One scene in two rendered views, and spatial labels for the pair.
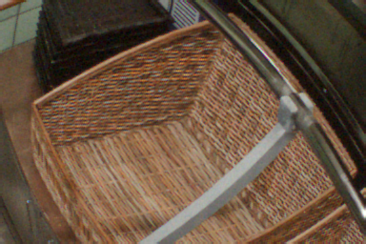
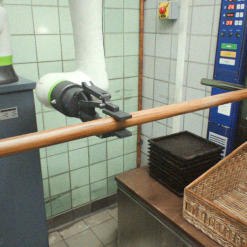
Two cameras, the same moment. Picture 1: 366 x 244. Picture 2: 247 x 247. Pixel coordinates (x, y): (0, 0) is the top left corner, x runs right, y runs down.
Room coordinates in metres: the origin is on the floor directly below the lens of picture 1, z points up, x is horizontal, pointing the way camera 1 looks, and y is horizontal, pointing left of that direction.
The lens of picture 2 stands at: (0.37, 0.63, 1.40)
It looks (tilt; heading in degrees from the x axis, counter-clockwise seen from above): 19 degrees down; 358
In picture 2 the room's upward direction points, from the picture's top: straight up
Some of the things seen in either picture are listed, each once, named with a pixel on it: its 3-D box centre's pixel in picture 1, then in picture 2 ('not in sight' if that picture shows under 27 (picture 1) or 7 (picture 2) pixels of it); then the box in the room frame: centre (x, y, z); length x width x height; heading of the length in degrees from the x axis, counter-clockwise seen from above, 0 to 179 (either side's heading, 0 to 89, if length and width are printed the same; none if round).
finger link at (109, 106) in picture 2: not in sight; (110, 102); (0.96, 0.63, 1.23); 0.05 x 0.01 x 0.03; 32
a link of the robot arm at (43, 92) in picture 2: not in sight; (58, 91); (1.22, 0.79, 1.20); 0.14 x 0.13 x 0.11; 32
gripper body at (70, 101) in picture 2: not in sight; (83, 105); (1.07, 0.70, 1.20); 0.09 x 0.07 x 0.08; 32
